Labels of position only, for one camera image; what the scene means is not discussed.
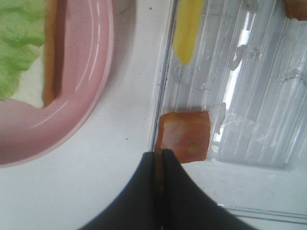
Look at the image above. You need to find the clear plastic ingredients tray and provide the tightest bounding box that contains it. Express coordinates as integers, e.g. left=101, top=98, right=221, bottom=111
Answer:
left=157, top=0, right=307, bottom=225

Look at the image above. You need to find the yellow cheese slice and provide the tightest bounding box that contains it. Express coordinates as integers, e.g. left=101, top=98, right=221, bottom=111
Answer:
left=173, top=0, right=205, bottom=65

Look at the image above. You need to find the pink round plate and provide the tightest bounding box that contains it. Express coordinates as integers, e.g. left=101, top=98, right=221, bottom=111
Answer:
left=0, top=0, right=114, bottom=168

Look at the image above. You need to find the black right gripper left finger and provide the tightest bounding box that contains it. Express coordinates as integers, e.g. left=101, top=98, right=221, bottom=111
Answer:
left=81, top=152, right=155, bottom=230

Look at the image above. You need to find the curved bacon strip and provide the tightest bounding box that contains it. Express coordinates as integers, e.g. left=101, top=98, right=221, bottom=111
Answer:
left=284, top=0, right=307, bottom=21

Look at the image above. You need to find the green lettuce leaf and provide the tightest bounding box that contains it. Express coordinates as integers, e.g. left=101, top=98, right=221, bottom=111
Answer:
left=0, top=0, right=46, bottom=101

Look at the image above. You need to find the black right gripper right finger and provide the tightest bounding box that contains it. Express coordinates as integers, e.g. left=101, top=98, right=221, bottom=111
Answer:
left=162, top=149, right=249, bottom=230

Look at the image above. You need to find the bread slice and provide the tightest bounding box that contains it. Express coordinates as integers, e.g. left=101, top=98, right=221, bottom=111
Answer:
left=10, top=0, right=59, bottom=108

